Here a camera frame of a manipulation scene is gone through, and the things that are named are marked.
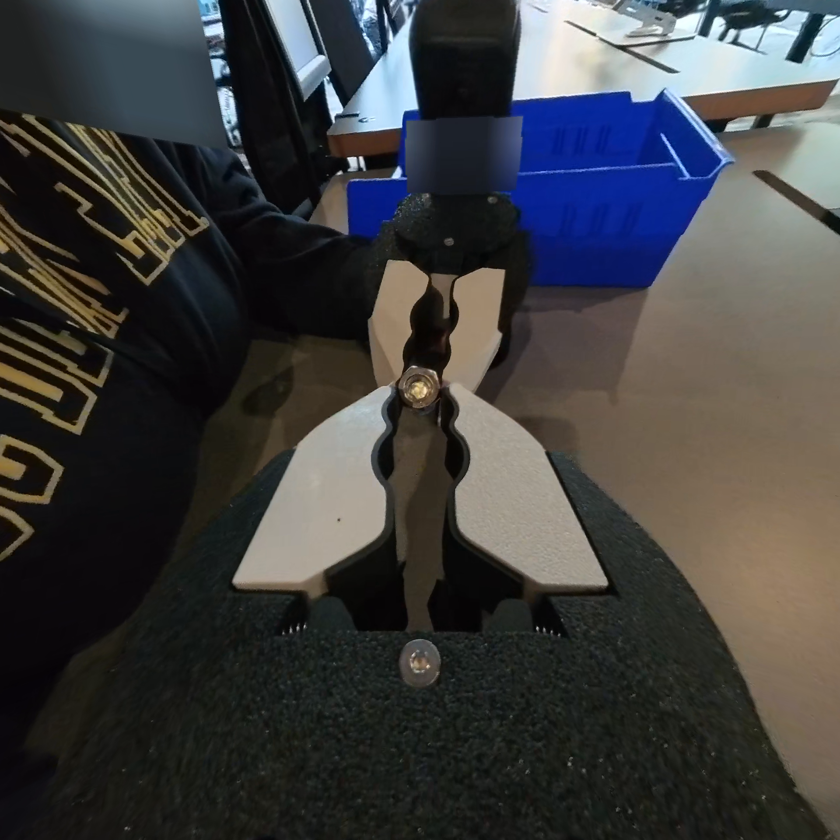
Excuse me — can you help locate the silver hex bolt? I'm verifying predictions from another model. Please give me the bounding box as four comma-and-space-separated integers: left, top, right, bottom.
398, 366, 440, 412

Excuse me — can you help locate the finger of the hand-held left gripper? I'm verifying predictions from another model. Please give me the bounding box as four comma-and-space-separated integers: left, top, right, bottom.
438, 264, 508, 396
367, 258, 434, 391

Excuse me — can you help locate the silver monitor stand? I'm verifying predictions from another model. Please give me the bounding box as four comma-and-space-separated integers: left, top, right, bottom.
598, 0, 698, 47

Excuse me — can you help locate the white board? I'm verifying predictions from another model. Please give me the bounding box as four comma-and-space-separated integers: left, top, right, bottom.
262, 0, 330, 104

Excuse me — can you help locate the black office chair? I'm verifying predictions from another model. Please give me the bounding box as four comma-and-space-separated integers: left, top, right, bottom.
220, 0, 349, 214

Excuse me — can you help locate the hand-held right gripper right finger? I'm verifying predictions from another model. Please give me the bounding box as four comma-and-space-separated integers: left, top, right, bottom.
443, 384, 610, 601

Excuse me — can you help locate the person's dark printed sweatshirt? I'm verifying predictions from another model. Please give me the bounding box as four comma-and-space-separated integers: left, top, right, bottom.
0, 108, 263, 742

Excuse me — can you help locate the blue plastic bin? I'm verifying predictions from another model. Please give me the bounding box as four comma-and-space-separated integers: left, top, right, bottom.
346, 88, 732, 290

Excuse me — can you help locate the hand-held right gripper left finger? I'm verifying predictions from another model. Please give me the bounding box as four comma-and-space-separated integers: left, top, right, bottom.
231, 385, 403, 601

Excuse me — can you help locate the person's left forearm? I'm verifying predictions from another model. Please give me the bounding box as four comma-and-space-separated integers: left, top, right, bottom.
197, 147, 385, 342

